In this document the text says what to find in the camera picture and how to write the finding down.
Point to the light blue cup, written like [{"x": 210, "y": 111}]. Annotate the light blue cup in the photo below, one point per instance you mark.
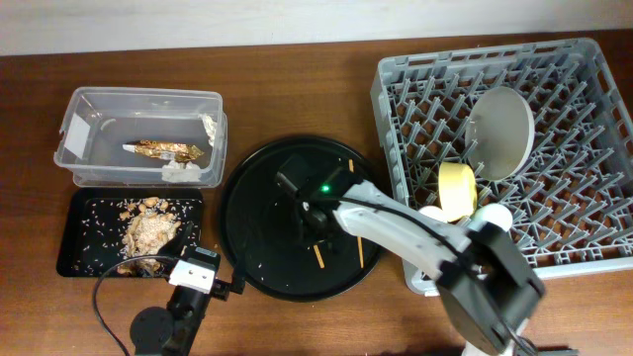
[{"x": 496, "y": 214}]

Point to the black rectangular tray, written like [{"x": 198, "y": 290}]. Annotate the black rectangular tray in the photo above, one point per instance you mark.
[{"x": 93, "y": 238}]

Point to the food scraps and rice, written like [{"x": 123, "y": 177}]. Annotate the food scraps and rice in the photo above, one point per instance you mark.
[{"x": 150, "y": 225}]

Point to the clear plastic bin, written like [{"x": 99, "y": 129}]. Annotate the clear plastic bin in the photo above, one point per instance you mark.
[{"x": 99, "y": 120}]

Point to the round black serving tray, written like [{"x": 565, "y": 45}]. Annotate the round black serving tray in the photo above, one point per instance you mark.
[{"x": 255, "y": 225}]

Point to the white napkin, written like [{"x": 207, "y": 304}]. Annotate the white napkin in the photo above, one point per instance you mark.
[{"x": 189, "y": 172}]

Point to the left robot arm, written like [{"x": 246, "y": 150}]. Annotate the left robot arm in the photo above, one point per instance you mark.
[{"x": 171, "y": 330}]

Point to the grey round plate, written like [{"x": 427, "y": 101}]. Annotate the grey round plate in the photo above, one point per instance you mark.
[{"x": 499, "y": 133}]

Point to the yellow bowl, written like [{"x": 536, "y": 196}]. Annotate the yellow bowl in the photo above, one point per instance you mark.
[{"x": 457, "y": 190}]

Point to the brown snack wrapper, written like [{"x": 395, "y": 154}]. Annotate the brown snack wrapper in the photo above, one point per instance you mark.
[{"x": 177, "y": 151}]

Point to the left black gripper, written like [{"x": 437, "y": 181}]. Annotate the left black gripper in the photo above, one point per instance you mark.
[{"x": 220, "y": 289}]

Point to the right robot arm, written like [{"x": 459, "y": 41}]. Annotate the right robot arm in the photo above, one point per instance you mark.
[{"x": 486, "y": 286}]

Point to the grey dishwasher rack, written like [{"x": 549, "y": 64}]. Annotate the grey dishwasher rack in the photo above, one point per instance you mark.
[{"x": 571, "y": 201}]

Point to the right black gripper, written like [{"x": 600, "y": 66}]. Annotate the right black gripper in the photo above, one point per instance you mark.
[{"x": 310, "y": 234}]

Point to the pink cup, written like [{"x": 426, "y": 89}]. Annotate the pink cup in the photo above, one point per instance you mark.
[{"x": 434, "y": 213}]

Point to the wooden chopstick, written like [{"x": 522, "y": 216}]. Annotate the wooden chopstick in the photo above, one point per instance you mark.
[
  {"x": 318, "y": 257},
  {"x": 358, "y": 238}
]

